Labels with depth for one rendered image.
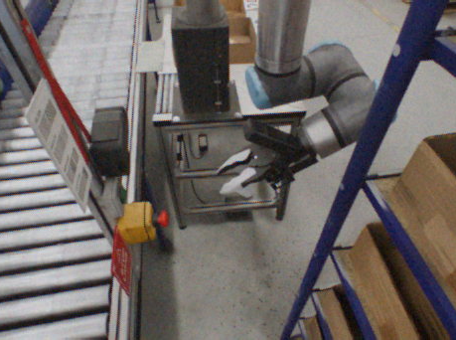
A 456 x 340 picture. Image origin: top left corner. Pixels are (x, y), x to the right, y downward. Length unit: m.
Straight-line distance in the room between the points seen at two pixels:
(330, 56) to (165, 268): 1.28
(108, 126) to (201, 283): 1.10
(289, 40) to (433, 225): 0.35
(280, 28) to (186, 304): 1.29
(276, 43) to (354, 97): 0.18
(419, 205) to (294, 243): 1.33
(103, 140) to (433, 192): 0.52
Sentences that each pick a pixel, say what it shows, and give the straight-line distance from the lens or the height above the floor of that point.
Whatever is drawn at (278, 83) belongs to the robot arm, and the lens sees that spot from 0.60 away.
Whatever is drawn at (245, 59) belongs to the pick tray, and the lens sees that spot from 1.48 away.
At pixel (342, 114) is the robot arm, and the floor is 1.11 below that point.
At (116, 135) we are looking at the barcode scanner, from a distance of 0.62.
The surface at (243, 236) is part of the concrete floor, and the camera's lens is 1.70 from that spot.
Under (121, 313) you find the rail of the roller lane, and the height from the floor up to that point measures 0.74.
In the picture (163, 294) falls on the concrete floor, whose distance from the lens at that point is 1.60.
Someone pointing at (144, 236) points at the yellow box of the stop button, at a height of 0.84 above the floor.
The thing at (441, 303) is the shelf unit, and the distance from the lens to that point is 0.40.
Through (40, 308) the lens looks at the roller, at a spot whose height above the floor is 0.75.
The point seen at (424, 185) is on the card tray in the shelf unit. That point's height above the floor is 1.20.
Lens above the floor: 1.46
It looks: 47 degrees down
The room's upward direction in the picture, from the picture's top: straight up
